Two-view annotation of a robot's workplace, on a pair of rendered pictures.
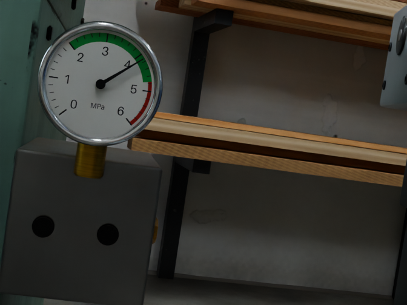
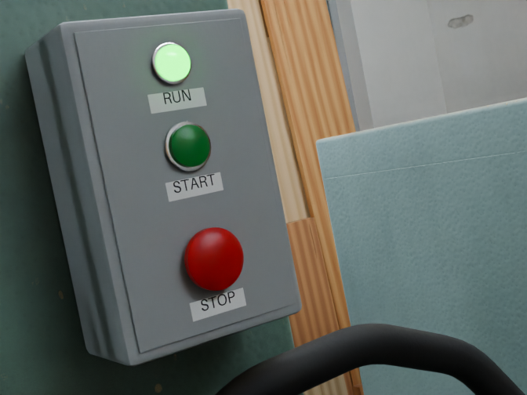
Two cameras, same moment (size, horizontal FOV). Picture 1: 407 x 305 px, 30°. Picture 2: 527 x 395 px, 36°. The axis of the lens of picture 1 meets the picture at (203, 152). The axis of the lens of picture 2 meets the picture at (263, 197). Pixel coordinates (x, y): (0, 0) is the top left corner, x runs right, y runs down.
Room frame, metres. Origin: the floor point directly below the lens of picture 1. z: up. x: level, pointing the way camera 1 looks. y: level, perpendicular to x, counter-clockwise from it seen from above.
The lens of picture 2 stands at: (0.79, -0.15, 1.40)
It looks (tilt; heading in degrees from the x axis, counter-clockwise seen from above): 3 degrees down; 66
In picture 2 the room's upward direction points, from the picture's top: 11 degrees counter-clockwise
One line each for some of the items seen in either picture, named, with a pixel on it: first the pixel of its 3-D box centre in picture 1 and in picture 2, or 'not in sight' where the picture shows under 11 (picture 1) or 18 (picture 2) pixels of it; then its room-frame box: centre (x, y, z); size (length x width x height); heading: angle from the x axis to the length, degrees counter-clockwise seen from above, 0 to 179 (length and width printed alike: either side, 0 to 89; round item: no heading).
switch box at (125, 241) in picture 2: not in sight; (165, 182); (0.91, 0.25, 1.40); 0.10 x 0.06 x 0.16; 8
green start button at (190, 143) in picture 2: not in sight; (190, 146); (0.91, 0.22, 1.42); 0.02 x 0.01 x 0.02; 8
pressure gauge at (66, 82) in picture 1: (98, 102); not in sight; (0.40, 0.06, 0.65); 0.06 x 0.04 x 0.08; 98
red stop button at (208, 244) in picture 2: not in sight; (214, 259); (0.91, 0.21, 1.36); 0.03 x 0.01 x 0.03; 8
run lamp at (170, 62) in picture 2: not in sight; (173, 62); (0.91, 0.22, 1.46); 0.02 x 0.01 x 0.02; 8
